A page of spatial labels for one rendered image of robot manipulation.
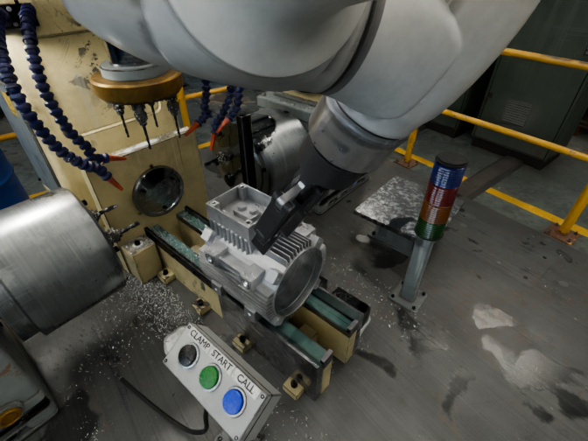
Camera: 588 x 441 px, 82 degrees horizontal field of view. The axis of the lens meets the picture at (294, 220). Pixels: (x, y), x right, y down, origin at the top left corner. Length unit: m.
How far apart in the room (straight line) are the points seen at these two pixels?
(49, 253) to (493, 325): 0.98
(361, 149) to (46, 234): 0.58
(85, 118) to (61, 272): 0.43
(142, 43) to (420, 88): 0.18
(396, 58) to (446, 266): 0.91
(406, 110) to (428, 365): 0.69
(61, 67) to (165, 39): 0.80
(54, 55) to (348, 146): 0.78
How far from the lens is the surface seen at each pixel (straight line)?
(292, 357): 0.72
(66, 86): 0.99
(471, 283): 1.09
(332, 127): 0.32
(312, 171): 0.36
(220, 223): 0.68
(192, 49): 0.18
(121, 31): 0.21
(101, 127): 1.03
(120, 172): 0.94
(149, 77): 0.78
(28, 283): 0.73
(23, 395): 0.85
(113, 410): 0.87
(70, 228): 0.74
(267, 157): 0.92
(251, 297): 0.65
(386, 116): 0.28
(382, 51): 0.24
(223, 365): 0.52
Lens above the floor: 1.53
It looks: 38 degrees down
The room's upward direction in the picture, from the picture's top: straight up
